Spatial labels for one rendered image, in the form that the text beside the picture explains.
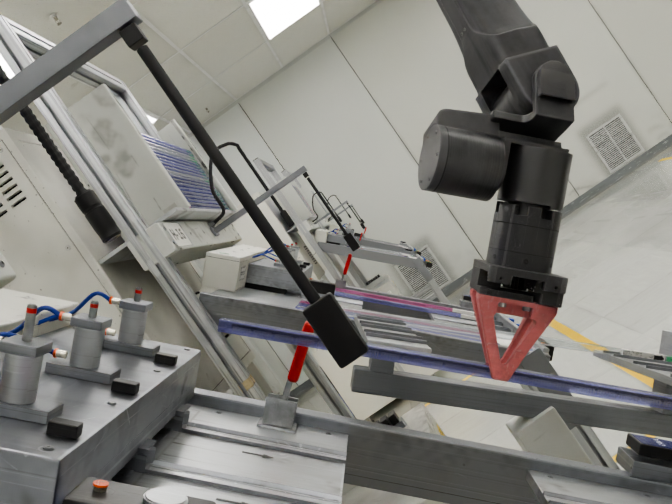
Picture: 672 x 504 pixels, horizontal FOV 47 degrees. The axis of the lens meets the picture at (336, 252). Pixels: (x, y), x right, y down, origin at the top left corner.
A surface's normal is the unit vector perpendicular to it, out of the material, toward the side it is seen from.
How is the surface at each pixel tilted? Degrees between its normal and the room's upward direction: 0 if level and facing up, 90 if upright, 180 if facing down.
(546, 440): 90
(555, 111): 80
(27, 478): 90
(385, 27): 90
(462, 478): 90
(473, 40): 75
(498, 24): 67
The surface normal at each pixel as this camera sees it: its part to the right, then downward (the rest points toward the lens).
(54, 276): -0.04, 0.04
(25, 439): 0.18, -0.98
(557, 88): 0.23, -0.36
